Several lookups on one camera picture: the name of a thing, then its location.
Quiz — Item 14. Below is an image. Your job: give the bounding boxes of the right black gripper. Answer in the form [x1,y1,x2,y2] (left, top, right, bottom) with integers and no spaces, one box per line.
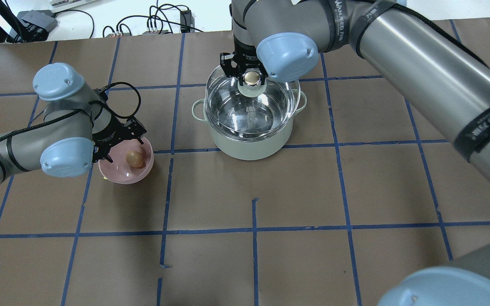
[220,52,267,85]

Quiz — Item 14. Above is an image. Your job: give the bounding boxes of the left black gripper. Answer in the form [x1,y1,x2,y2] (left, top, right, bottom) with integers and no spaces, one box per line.
[93,118,147,168]

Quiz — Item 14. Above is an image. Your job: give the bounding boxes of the brown egg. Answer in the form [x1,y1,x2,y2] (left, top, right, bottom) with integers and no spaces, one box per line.
[125,150,141,169]

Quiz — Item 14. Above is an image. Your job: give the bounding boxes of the glass pot lid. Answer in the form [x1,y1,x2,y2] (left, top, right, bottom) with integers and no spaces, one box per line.
[203,66,307,142]

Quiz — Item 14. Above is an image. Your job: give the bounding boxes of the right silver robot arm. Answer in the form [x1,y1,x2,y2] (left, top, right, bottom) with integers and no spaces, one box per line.
[220,0,490,182]

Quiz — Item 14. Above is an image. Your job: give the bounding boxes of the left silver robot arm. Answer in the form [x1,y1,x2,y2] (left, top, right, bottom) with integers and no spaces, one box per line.
[0,62,147,185]

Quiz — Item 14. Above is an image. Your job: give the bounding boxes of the pale green steel pot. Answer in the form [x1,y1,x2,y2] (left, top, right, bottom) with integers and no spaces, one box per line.
[191,66,308,161]

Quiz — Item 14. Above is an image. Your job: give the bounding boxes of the pink plastic bowl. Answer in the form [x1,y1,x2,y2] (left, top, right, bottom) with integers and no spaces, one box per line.
[97,137,154,184]

